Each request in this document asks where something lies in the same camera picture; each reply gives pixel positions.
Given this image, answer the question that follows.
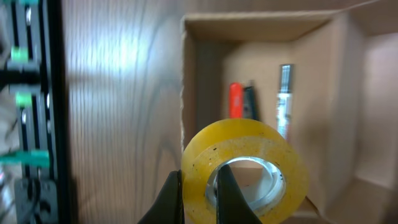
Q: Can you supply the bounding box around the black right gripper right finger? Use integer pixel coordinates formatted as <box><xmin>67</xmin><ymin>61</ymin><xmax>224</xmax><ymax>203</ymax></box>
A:
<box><xmin>216</xmin><ymin>165</ymin><xmax>262</xmax><ymax>224</ymax></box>

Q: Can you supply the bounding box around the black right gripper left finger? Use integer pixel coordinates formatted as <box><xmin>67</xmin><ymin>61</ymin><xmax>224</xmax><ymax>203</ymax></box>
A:
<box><xmin>138</xmin><ymin>170</ymin><xmax>183</xmax><ymax>224</ymax></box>

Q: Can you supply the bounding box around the brown cardboard box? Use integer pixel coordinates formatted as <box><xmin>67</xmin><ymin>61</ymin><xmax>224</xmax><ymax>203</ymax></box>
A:
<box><xmin>181</xmin><ymin>1</ymin><xmax>397</xmax><ymax>223</ymax></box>

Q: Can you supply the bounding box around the yellow tape roll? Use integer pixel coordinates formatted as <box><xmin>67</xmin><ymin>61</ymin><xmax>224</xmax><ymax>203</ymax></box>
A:
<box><xmin>182</xmin><ymin>119</ymin><xmax>309</xmax><ymax>223</ymax></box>

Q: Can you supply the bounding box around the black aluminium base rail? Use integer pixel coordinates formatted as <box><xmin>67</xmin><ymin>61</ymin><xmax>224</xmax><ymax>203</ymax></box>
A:
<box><xmin>1</xmin><ymin>0</ymin><xmax>72</xmax><ymax>223</ymax></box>

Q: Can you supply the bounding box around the black white marker pen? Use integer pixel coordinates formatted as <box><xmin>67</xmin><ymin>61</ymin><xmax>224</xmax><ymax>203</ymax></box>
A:
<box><xmin>277</xmin><ymin>64</ymin><xmax>294</xmax><ymax>140</ymax></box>

